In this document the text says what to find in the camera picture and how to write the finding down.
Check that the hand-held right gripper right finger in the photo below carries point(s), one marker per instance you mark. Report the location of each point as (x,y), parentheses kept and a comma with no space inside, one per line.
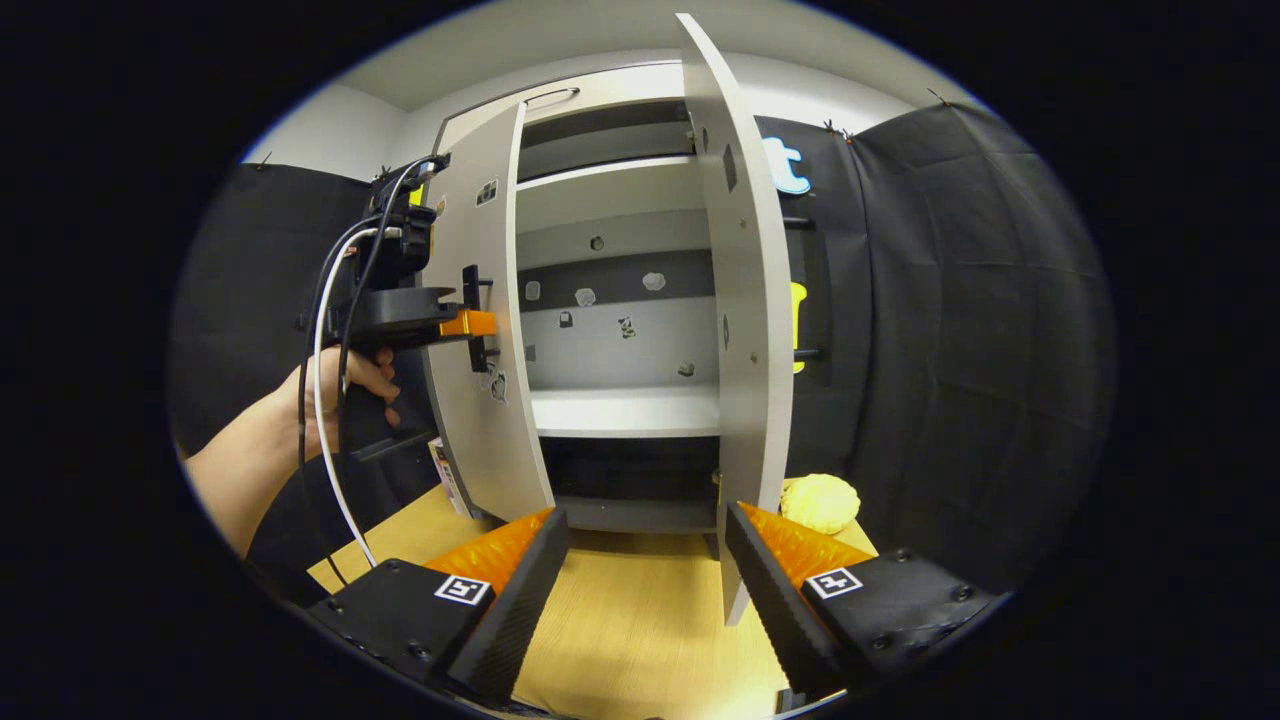
(775,600)

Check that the grey cabinet door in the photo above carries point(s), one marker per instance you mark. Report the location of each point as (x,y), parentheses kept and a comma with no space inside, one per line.
(480,440)
(750,350)

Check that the black backdrop cloth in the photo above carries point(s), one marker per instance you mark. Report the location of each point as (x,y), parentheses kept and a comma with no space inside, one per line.
(950,350)

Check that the white printed box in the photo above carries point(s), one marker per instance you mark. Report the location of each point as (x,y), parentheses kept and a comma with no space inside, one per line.
(447,480)

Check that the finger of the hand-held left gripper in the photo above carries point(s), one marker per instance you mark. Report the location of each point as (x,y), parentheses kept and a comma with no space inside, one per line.
(470,323)

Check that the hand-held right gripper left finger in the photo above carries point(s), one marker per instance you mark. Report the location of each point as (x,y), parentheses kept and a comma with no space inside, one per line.
(520,600)

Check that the grey double-door shoe cabinet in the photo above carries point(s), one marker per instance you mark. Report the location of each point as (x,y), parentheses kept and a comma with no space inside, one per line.
(620,410)

